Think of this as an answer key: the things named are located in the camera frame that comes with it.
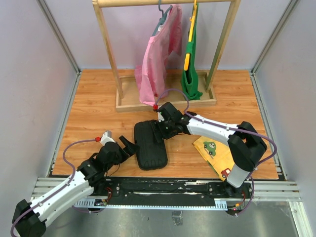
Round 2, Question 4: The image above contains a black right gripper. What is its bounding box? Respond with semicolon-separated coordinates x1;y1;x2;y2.
150;118;178;144

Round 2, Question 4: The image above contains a black plastic tool case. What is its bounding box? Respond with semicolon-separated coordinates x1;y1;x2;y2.
134;120;168;170

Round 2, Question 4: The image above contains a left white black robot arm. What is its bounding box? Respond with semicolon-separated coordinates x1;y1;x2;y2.
10;133;139;237

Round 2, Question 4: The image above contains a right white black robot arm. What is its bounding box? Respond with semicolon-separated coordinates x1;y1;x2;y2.
153;102;267;198

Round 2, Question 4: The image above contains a green garment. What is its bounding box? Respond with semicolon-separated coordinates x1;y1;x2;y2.
181;3;203;100

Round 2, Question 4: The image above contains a wooden clothes rack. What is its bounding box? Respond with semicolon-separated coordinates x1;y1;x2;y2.
92;0;240;112

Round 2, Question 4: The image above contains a pink garment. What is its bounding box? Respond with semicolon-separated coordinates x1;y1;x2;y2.
134;4;182;106

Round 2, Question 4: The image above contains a yellow cartoon cloth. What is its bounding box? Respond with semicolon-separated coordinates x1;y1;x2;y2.
193;136;234;181

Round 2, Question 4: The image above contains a teal clothes hanger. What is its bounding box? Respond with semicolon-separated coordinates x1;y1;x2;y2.
152;0;173;37

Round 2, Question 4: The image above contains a yellow clothes hanger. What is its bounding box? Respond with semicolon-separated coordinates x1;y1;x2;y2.
183;0;198;71

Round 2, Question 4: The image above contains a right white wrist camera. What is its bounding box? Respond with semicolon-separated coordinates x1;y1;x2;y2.
158;112;164;122

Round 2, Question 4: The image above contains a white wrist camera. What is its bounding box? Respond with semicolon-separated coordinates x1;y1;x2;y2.
158;112;164;122
100;130;115;146

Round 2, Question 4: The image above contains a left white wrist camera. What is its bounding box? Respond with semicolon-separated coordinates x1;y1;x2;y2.
100;130;115;146

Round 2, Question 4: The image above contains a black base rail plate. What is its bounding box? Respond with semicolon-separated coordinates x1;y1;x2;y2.
92;177;252;202

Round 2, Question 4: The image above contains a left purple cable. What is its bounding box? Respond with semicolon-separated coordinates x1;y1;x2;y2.
10;136;102;237

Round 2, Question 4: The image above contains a purple cable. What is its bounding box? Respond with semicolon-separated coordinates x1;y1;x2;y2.
153;88;277;218
10;136;102;237

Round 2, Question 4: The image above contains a slotted aluminium cable duct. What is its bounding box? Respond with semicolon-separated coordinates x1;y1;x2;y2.
74;195;228;211

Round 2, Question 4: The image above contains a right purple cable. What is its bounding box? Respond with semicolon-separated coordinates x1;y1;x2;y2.
153;88;277;218

